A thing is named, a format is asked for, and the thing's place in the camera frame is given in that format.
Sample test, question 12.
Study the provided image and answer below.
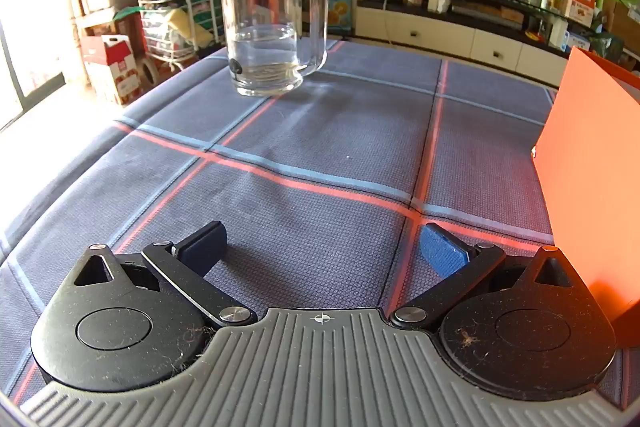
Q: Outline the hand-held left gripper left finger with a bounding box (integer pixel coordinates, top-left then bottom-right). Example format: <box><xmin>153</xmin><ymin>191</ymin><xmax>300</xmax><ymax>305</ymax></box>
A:
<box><xmin>72</xmin><ymin>221</ymin><xmax>258</xmax><ymax>329</ymax></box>

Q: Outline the white wire cart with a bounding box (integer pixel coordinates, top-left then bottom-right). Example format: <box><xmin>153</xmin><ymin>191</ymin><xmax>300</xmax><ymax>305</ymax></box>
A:
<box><xmin>121</xmin><ymin>0</ymin><xmax>227</xmax><ymax>68</ymax></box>

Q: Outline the small orange carton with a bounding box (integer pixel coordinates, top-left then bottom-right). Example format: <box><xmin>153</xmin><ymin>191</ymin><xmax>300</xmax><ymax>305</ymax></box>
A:
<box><xmin>569</xmin><ymin>0</ymin><xmax>597</xmax><ymax>26</ymax></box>

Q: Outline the blue plaid tablecloth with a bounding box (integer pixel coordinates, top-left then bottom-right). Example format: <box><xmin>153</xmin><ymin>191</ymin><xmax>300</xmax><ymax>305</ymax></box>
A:
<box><xmin>0</xmin><ymin>38</ymin><xmax>640</xmax><ymax>410</ymax></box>

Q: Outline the clear glass mug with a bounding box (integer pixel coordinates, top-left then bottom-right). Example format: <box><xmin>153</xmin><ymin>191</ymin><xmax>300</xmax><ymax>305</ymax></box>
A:
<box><xmin>220</xmin><ymin>0</ymin><xmax>329</xmax><ymax>98</ymax></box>

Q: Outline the red and white cardboard box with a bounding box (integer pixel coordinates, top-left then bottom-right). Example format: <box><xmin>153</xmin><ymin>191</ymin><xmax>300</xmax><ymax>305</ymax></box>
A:
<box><xmin>80</xmin><ymin>34</ymin><xmax>152</xmax><ymax>106</ymax></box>

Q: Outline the orange box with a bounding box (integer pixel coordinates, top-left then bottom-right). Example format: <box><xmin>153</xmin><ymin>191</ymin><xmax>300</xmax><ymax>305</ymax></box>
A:
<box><xmin>531</xmin><ymin>47</ymin><xmax>640</xmax><ymax>350</ymax></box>

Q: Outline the white television stand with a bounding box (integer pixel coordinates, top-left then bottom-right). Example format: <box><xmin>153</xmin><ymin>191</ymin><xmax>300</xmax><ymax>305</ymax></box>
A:
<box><xmin>354</xmin><ymin>0</ymin><xmax>640</xmax><ymax>88</ymax></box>

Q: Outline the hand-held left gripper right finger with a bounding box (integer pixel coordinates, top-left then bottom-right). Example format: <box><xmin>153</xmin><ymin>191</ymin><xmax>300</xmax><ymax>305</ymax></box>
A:
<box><xmin>390</xmin><ymin>222</ymin><xmax>591</xmax><ymax>330</ymax></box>

